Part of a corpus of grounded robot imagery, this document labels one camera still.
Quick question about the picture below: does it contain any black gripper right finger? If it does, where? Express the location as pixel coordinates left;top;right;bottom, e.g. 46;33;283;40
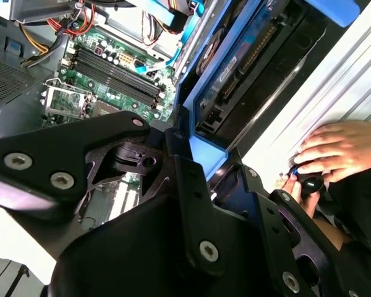
226;147;361;297

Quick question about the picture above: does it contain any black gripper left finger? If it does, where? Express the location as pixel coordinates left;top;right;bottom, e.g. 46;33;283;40
0;105;228;276

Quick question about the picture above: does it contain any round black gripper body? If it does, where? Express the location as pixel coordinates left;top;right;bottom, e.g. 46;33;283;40
46;191;282;297

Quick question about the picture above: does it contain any round black tool blue ring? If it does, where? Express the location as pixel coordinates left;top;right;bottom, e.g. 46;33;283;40
289;165;325;198

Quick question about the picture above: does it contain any hard disk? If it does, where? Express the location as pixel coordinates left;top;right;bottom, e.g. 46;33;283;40
174;0;361;183

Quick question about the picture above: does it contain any person's left hand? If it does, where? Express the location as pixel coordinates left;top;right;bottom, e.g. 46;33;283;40
281;174;322;219

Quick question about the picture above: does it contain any person's right hand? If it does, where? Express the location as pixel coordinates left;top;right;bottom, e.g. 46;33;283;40
294;120;371;184

